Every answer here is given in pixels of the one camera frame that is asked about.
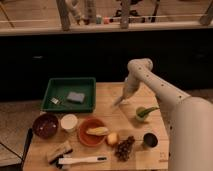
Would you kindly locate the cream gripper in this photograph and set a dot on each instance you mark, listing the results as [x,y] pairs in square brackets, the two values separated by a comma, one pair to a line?
[126,95]

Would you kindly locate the grey-blue towel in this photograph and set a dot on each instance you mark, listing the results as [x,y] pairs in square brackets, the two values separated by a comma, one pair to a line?
[118,101]

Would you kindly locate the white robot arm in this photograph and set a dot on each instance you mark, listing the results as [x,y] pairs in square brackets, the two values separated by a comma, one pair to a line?
[190,140]

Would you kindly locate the light green cup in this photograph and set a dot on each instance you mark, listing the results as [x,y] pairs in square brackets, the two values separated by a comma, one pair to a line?
[140,119]

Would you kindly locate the yellow corn cob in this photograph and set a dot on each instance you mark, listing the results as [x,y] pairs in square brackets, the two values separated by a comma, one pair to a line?
[98,131]

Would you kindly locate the yellow apple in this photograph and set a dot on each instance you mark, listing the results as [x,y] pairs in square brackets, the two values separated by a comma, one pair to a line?
[112,139]

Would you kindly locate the grey sponge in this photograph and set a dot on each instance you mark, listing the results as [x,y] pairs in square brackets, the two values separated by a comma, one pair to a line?
[76,97]

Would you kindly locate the dark green cup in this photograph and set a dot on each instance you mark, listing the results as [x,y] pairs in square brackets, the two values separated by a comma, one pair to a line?
[149,141]

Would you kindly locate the orange plate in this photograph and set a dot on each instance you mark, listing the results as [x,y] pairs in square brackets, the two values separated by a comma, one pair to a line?
[90,140]

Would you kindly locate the purple grape bunch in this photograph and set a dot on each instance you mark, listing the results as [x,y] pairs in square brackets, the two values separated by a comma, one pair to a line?
[124,148]

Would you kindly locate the green plastic tray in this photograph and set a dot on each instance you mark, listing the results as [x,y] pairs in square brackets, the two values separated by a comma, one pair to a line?
[60,87]

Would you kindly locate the white cup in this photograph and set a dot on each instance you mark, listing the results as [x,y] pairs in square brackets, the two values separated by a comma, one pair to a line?
[69,123]

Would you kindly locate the dark red bowl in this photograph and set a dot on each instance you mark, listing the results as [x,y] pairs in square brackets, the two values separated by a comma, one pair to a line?
[45,126]

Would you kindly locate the white black-tipped brush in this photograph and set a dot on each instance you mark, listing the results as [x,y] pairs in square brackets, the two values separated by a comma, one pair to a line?
[92,159]

